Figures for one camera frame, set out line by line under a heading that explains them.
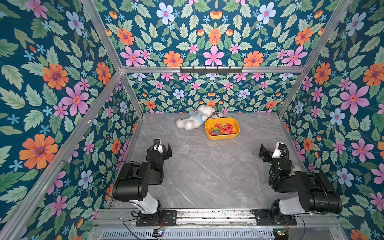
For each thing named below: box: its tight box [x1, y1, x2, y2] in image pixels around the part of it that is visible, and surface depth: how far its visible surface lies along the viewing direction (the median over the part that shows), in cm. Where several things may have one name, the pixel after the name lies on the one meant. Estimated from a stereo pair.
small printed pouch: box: [209, 111, 224, 118], surface depth 117 cm
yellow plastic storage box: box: [204, 117, 241, 140], surface depth 110 cm
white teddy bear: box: [176, 105, 215, 131], surface depth 108 cm
